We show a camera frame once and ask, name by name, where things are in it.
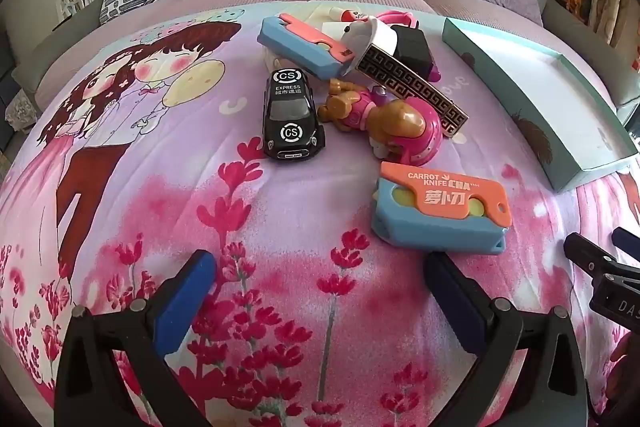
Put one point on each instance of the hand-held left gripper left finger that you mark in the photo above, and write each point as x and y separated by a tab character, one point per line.
185	302

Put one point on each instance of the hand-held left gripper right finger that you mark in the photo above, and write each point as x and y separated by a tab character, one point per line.
457	307

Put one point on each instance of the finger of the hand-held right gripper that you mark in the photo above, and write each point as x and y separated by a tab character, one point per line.
585	252
627	241

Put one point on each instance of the teal rimmed white tray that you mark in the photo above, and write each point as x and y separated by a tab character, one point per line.
540	92

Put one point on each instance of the pink and brown dog toy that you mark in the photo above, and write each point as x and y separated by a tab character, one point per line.
400	122

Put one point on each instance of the black toy car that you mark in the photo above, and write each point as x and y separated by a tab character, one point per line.
290	112

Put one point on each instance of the black charger plug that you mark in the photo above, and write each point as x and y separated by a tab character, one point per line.
410	49

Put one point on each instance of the white holder with black button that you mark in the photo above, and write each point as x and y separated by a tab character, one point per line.
375	37

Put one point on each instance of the pink wrist watch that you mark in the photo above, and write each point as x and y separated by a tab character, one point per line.
400	14

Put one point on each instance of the printed cartoon blanket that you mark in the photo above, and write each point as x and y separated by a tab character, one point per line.
300	217

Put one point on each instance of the red and white bottle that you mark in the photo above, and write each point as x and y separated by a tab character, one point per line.
345	13

